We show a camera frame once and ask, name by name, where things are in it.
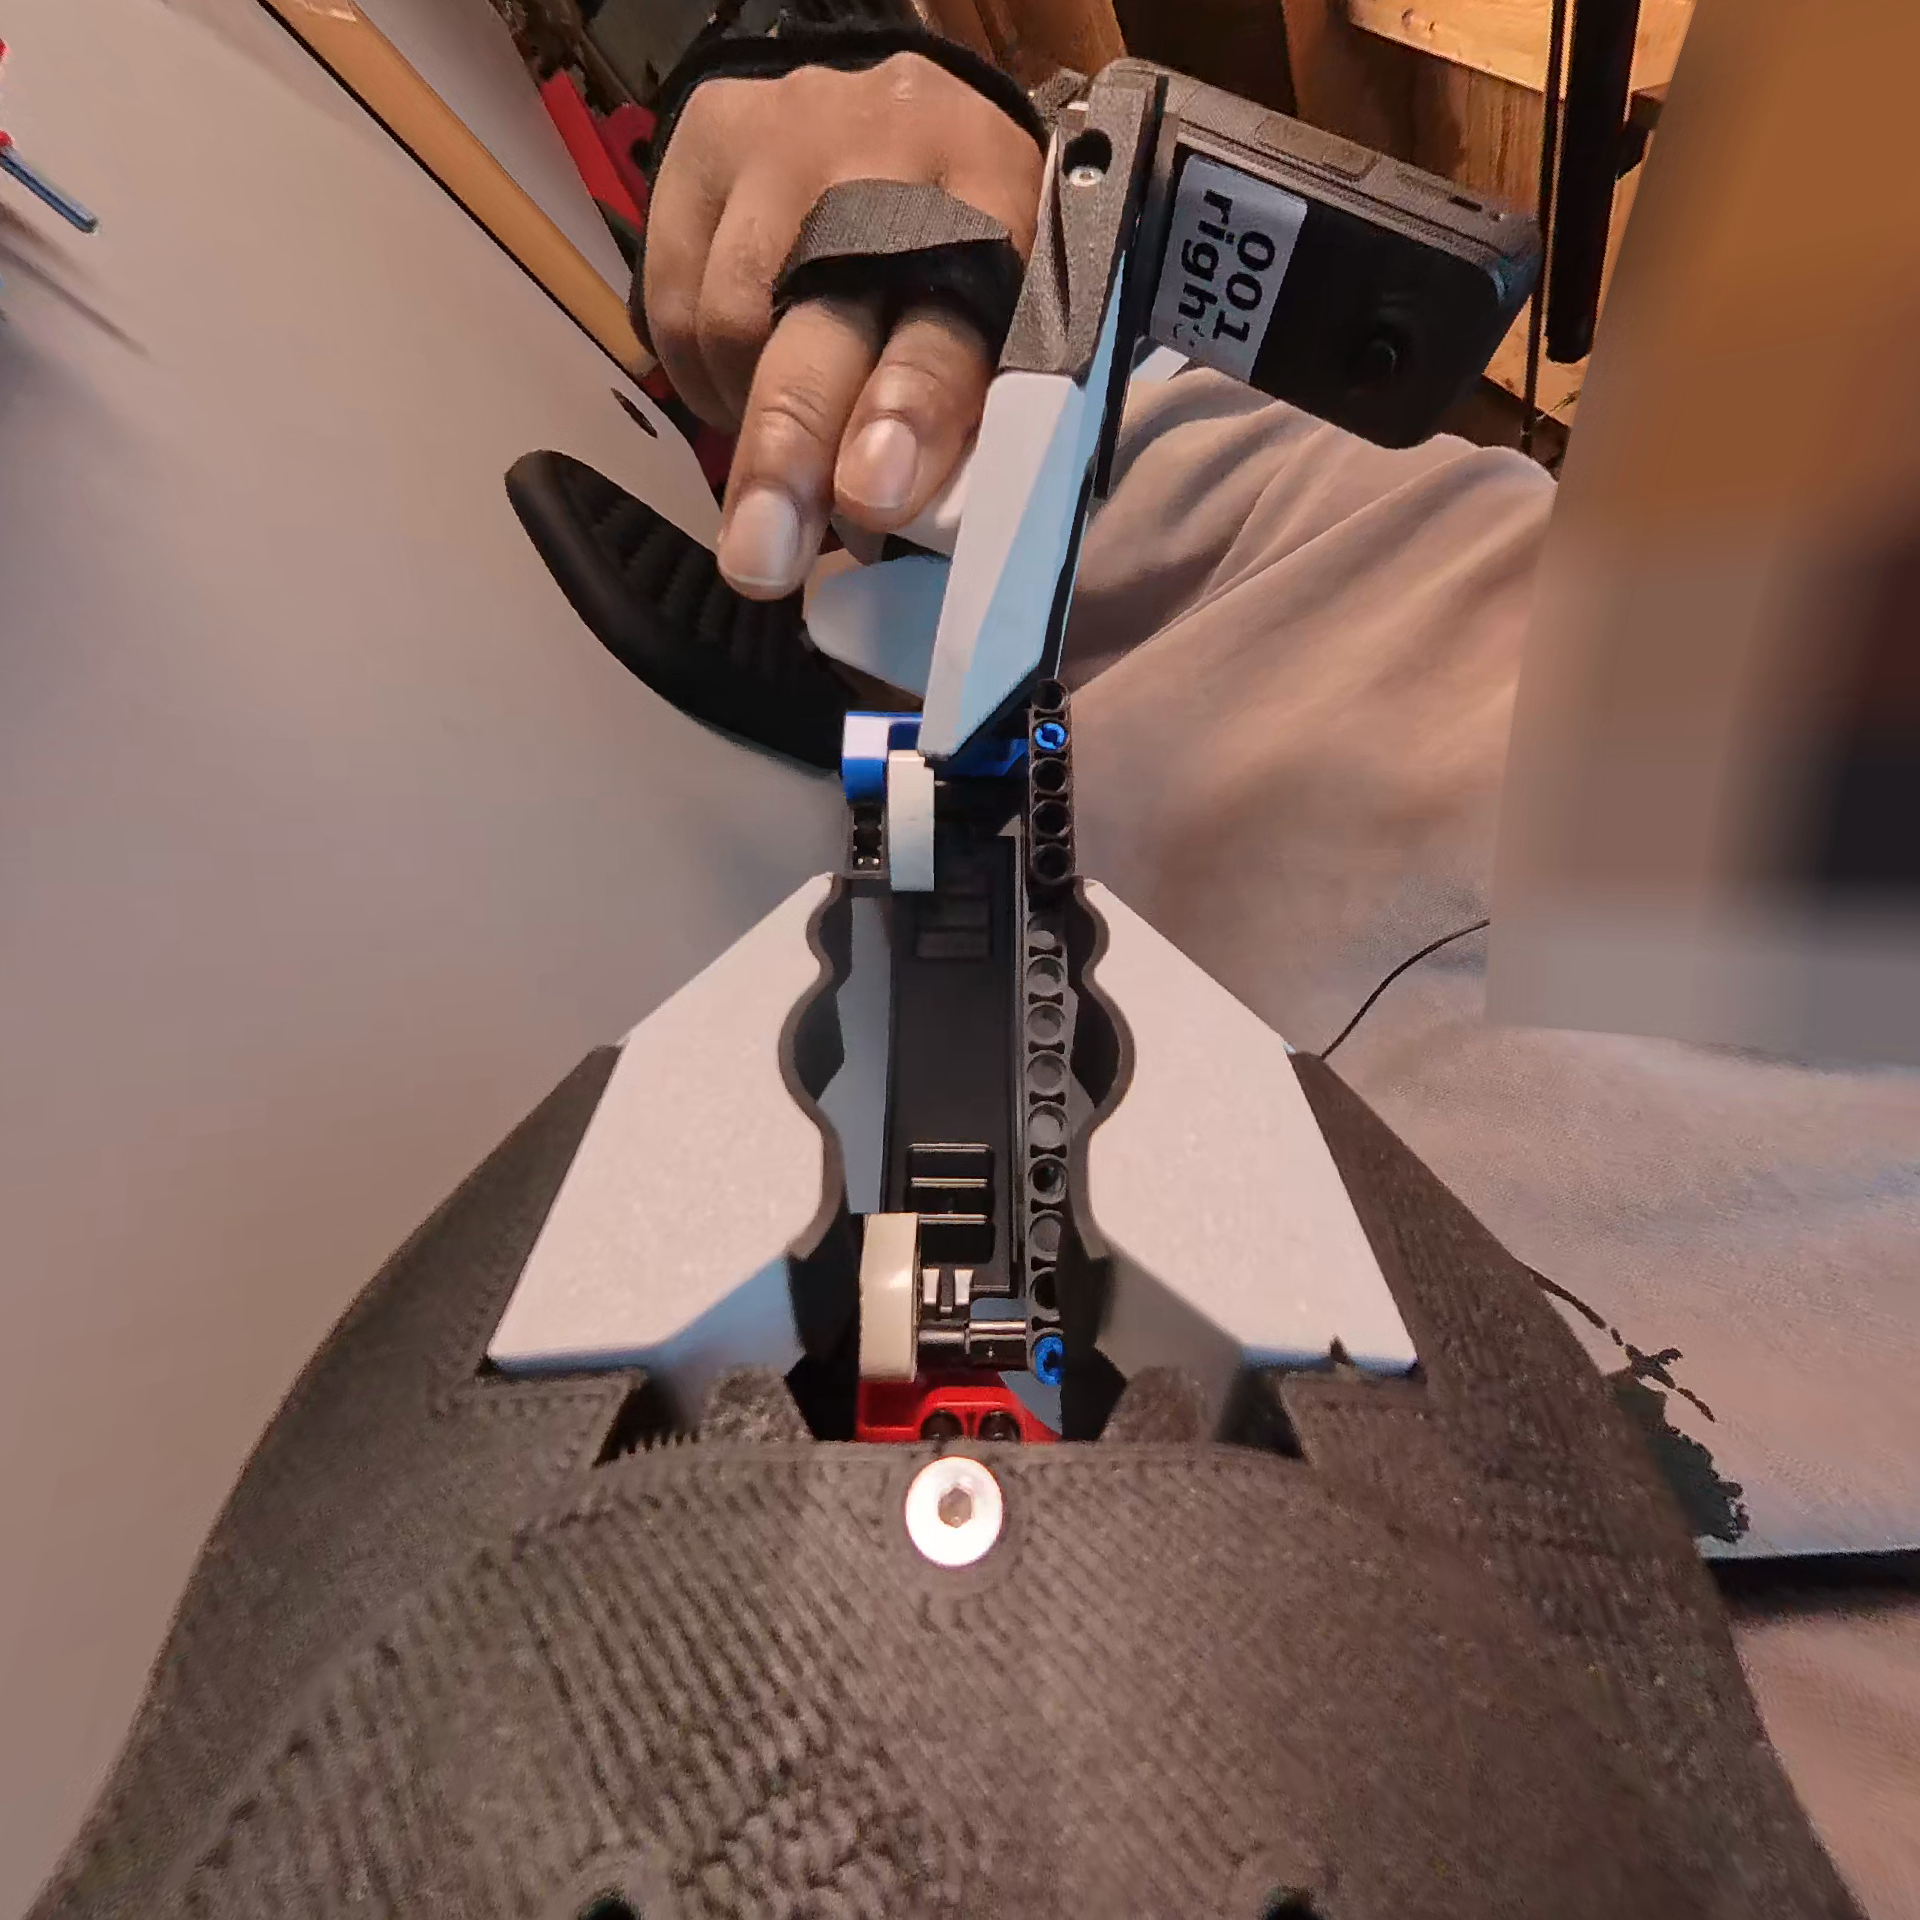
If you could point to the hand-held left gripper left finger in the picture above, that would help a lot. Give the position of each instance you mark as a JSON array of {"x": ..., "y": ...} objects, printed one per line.
[{"x": 662, "y": 1200}]

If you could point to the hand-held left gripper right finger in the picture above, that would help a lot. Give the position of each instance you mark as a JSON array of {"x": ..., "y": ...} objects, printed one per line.
[{"x": 1243, "y": 1200}]

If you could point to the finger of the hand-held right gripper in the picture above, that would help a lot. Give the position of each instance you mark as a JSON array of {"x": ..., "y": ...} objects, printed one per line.
[
  {"x": 870, "y": 615},
  {"x": 1003, "y": 570}
]

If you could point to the black L-shaped lego beam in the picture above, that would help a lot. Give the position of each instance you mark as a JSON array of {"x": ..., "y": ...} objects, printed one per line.
[{"x": 1050, "y": 797}]

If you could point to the long black lego chassis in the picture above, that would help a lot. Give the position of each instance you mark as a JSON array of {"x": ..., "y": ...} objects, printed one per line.
[{"x": 945, "y": 1050}]

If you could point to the person's right hand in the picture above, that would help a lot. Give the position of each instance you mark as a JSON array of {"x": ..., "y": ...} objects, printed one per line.
[{"x": 720, "y": 194}]

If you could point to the black chair armrest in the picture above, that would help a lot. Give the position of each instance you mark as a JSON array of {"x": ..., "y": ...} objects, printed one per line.
[{"x": 662, "y": 599}]

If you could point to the wooden crate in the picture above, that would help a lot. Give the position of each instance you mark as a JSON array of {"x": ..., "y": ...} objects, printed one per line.
[{"x": 1471, "y": 75}]

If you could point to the black pole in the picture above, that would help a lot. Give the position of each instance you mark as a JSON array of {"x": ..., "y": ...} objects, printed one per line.
[{"x": 1590, "y": 149}]

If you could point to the person's torso in beige hoodie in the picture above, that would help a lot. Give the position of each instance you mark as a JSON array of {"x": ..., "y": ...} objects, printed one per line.
[{"x": 1320, "y": 675}]

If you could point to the red plastic part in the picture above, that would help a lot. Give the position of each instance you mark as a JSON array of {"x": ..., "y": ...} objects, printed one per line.
[{"x": 592, "y": 143}]

